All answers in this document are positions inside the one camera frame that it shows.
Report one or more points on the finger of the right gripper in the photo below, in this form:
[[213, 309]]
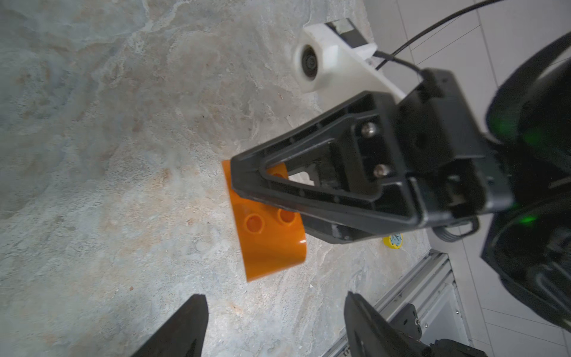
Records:
[[346, 229]]

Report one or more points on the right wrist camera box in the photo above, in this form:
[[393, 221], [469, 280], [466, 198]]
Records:
[[333, 60]]

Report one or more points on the yellow clock lego piece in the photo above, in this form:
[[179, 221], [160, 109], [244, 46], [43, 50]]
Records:
[[393, 241]]

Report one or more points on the orange curved lego brick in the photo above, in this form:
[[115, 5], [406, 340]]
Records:
[[271, 239]]

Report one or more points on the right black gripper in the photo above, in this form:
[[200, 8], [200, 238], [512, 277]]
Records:
[[423, 162]]

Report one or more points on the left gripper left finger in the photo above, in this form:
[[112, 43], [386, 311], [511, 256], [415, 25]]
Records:
[[183, 334]]

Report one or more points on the aluminium mounting rail frame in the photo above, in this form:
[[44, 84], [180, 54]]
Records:
[[424, 308]]

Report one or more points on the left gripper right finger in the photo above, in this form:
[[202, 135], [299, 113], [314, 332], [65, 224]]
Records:
[[369, 334]]

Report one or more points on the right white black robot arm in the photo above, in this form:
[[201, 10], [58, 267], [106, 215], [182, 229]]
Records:
[[528, 244]]

